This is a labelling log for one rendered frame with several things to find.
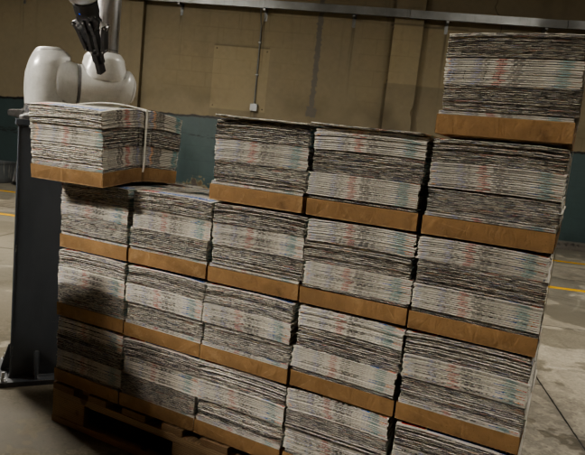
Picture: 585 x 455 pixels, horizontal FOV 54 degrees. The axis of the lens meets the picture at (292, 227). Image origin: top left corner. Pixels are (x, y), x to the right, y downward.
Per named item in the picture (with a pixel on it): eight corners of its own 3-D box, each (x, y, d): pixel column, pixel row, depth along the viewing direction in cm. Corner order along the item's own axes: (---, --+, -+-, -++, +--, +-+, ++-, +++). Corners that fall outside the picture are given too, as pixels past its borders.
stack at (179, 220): (128, 383, 229) (142, 176, 218) (413, 485, 179) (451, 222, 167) (48, 420, 195) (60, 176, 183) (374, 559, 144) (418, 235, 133)
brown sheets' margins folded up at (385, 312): (131, 349, 227) (139, 223, 220) (419, 441, 177) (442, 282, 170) (51, 380, 193) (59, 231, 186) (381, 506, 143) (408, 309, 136)
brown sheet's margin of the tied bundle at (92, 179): (69, 171, 191) (69, 158, 190) (138, 181, 180) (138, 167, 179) (30, 177, 177) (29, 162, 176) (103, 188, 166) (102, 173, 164)
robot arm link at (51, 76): (23, 104, 220) (24, 45, 217) (73, 109, 228) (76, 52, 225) (23, 103, 206) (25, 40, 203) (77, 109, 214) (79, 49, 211)
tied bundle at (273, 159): (271, 196, 193) (277, 127, 190) (352, 208, 181) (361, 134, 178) (208, 200, 159) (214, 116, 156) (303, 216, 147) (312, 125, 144)
